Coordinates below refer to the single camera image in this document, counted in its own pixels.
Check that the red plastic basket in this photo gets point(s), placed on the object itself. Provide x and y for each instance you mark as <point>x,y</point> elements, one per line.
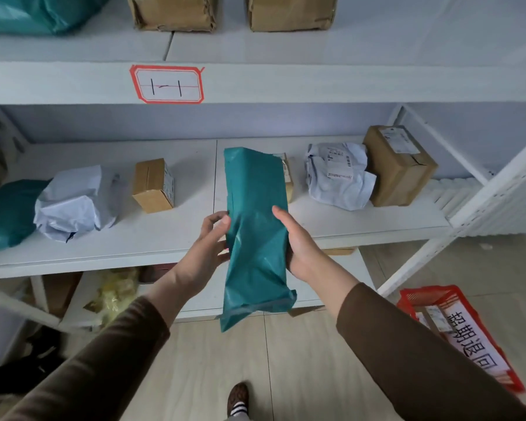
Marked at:
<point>421,298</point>

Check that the yellow plastic bag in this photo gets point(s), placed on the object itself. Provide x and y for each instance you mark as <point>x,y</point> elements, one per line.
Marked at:
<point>114,293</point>

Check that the white paper sign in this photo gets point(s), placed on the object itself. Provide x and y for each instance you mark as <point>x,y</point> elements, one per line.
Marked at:
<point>475,337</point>

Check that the person's left hand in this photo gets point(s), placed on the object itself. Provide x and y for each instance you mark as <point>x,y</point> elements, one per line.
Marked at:
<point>201,258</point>

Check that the long teal mailer bag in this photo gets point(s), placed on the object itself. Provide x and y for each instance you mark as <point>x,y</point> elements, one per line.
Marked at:
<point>254,241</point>

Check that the parcel in basket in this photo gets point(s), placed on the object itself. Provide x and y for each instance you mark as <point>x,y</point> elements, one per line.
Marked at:
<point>436,317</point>

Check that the plain white mailer parcel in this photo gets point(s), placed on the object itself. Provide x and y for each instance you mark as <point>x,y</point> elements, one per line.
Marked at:
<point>76,201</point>

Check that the white metal shelf rack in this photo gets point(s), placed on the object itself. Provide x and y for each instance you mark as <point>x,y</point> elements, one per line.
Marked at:
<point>289,83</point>

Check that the teal plastic parcel bag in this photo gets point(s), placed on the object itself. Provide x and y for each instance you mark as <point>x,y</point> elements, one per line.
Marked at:
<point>35,10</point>

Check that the red bordered label sticker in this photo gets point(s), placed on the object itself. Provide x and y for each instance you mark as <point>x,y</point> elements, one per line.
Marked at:
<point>167,84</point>

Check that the white radiator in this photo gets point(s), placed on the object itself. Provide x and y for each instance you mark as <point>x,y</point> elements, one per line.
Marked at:
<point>499,210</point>

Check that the small labelled cardboard box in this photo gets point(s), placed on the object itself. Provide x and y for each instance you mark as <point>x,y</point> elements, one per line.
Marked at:
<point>288,177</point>

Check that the white mailer parcel with label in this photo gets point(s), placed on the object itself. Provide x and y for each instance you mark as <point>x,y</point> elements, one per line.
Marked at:
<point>339,175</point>

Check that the person's brown shoe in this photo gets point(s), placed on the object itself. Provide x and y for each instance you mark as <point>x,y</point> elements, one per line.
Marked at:
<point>237,401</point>

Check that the person's left thumb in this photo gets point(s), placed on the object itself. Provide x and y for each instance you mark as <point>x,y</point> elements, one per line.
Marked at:
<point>218,230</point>

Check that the taped brown cardboard box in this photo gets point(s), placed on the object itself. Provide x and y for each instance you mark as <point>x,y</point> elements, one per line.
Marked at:
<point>291,12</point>
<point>175,12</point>

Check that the person's right hand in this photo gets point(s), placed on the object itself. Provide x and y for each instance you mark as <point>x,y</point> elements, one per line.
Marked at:
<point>304,258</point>

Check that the large cardboard box with label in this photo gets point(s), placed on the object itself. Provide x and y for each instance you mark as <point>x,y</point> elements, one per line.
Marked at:
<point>399,166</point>

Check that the person's right thumb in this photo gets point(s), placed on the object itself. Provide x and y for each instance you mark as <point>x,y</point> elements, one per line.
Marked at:
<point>287,225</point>

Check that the person's right forearm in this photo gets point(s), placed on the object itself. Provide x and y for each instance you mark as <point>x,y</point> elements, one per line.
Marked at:
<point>399,346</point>

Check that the rounded teal parcel bag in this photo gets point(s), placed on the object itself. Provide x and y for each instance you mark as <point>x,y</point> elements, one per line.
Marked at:
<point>8,214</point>

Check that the black bag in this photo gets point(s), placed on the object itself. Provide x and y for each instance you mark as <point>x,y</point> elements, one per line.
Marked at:
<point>22,368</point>

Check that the person's left forearm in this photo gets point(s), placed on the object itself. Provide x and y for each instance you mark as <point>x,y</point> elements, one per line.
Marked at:
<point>114,346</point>

